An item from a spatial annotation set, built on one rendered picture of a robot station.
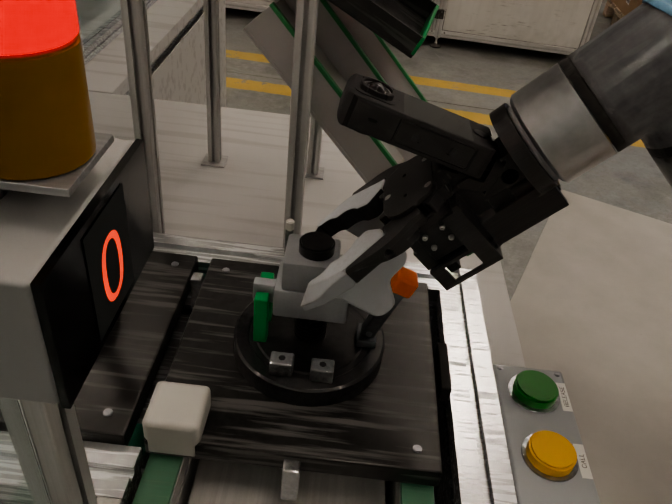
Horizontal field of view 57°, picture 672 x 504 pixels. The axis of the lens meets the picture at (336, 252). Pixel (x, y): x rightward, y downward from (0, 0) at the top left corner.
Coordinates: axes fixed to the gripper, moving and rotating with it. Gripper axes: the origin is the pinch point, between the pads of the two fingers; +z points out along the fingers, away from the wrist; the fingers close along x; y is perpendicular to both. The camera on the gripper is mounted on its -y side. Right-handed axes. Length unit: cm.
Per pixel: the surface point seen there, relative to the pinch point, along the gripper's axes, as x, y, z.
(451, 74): 351, 120, 35
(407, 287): -1.0, 6.6, -5.2
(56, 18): -19.8, -23.5, -12.0
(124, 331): -0.7, -5.2, 19.0
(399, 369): -1.4, 13.7, 1.2
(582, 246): 40, 44, -12
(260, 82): 301, 36, 113
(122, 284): -18.2, -13.9, -2.2
